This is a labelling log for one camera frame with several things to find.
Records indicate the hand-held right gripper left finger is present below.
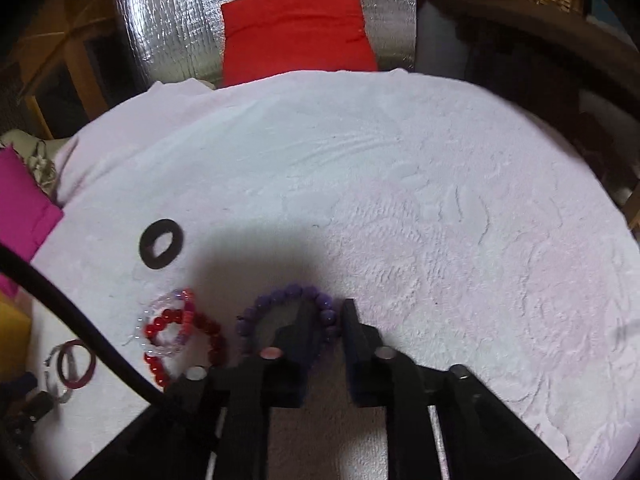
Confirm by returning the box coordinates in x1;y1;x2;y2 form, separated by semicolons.
70;300;314;480

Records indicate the purple bead bracelet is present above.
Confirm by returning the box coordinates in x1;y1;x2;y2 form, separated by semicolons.
235;284;342;374

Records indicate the black ring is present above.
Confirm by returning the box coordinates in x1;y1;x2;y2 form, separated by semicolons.
138;218;185;271

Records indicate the red pillow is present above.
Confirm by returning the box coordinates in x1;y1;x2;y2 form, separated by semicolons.
220;0;379;89

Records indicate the pale pink blanket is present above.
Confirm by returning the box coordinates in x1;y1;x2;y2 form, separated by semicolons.
29;67;640;480

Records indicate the black cable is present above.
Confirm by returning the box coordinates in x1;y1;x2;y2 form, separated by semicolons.
0;244;168;405

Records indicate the yellow cardboard box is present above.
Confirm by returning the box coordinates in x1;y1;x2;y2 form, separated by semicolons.
0;291;32;377

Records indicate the patterned cloth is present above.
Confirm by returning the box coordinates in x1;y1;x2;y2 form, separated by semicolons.
24;140;60;197

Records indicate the clear bead bracelet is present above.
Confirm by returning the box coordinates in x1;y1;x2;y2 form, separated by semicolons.
130;287;197;362

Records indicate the wooden cabinet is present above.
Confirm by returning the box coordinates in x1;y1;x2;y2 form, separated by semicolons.
0;0;132;142

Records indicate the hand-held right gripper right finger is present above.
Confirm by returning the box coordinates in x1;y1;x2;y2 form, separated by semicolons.
342;298;581;480

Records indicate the red bead bracelet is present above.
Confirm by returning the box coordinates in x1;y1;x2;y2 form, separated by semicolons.
142;307;227;394

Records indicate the maroon bangle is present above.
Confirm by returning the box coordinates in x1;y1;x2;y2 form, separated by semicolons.
55;338;97;391

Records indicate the magenta pillow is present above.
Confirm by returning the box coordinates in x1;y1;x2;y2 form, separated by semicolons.
0;147;65;297

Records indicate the silver foil mat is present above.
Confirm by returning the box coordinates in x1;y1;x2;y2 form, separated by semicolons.
113;0;419;94

